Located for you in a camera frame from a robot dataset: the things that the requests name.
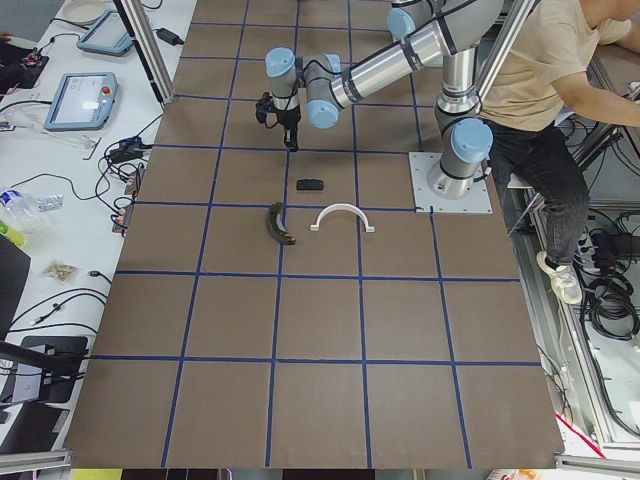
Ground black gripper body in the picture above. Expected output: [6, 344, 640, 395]
[275, 106, 301, 131]

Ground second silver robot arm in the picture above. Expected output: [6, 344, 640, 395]
[387, 0, 442, 41]

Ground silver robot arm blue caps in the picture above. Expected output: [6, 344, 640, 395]
[255, 1, 503, 199]

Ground black brake pad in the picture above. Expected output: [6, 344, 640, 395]
[296, 178, 325, 192]

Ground green brake shoe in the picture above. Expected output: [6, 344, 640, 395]
[266, 202, 296, 246]

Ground black power adapter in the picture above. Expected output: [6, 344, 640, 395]
[155, 28, 184, 46]

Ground brown paper mat blue grid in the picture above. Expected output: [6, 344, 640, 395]
[66, 1, 562, 469]

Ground teach pendant far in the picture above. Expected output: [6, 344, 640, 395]
[76, 10, 132, 57]

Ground teach pendant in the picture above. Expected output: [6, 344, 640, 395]
[44, 72, 118, 132]
[76, 10, 132, 57]

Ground teach pendant near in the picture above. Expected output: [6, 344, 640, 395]
[44, 72, 118, 132]

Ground beige bowl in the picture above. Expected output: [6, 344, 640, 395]
[62, 0, 107, 27]

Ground person in beige shirt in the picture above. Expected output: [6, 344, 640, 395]
[480, 0, 639, 305]

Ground small bag of parts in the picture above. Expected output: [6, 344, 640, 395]
[41, 261, 78, 282]

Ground plastic water bottle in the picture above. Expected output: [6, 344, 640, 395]
[1, 188, 50, 233]

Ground black monitor stand base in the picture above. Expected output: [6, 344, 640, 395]
[1, 336, 89, 405]

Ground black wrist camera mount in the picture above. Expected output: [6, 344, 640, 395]
[255, 95, 274, 129]

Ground white curved plastic bracket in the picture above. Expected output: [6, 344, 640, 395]
[309, 203, 376, 233]

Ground aluminium frame post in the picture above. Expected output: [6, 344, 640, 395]
[114, 0, 175, 105]

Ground bundle of black cables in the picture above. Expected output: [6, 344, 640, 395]
[579, 209, 640, 341]

